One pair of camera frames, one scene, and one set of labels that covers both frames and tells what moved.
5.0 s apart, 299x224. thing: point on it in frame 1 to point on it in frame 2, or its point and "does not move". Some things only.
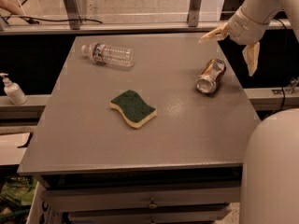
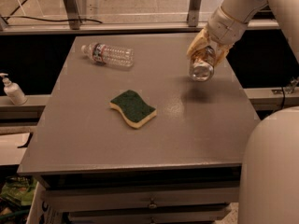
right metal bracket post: [194, 7] does not move
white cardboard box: [40, 211] does not move
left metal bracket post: [71, 7] does not move
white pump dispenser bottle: [13, 91] does not move
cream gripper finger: [218, 34] to [200, 41]
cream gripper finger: [251, 54] to [220, 51]
